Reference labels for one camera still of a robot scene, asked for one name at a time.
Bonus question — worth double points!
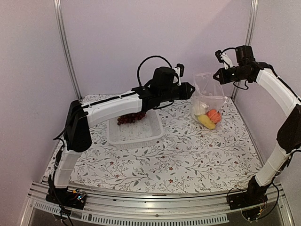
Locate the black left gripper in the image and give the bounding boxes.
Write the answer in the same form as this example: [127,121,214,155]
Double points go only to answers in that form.
[160,81,196,103]

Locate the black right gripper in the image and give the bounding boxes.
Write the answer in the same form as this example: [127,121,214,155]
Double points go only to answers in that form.
[214,65,250,84]

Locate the white toy cauliflower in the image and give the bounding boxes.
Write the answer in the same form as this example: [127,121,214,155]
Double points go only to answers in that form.
[192,100,208,116]

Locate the clear zip top bag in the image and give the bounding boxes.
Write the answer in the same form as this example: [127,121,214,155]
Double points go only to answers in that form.
[191,73,228,127]

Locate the yellow toy corn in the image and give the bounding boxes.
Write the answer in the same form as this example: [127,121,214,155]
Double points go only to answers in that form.
[198,114,216,129]

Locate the white perforated plastic basket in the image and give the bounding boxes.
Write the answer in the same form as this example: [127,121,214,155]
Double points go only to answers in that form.
[106,110,164,150]

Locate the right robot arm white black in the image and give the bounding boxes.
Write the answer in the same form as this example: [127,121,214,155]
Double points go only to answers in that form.
[213,45,301,205]

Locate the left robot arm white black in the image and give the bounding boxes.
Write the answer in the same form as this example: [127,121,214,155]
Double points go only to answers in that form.
[48,66,195,204]

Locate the dark red toy grapes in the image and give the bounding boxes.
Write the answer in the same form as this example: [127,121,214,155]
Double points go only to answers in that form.
[117,112,146,125]

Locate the floral patterned table mat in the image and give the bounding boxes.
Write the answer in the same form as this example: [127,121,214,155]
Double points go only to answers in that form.
[69,99,262,193]

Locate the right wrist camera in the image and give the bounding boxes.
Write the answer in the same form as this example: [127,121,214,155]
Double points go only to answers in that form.
[215,50,233,70]

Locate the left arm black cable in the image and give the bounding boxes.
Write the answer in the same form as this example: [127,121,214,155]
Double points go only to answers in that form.
[136,56,174,88]

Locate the right aluminium frame post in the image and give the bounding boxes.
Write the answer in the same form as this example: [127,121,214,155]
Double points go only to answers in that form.
[231,0,259,102]

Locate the aluminium frame post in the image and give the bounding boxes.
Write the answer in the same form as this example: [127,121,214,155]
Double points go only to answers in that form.
[53,0,82,100]
[231,0,259,102]

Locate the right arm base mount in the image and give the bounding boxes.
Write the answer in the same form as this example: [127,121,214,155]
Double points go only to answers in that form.
[226,184,280,223]

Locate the left aluminium frame post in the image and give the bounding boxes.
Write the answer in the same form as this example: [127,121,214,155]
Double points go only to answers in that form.
[53,0,82,100]

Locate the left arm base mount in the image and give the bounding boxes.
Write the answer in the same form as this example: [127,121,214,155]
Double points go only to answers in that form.
[46,175,87,210]

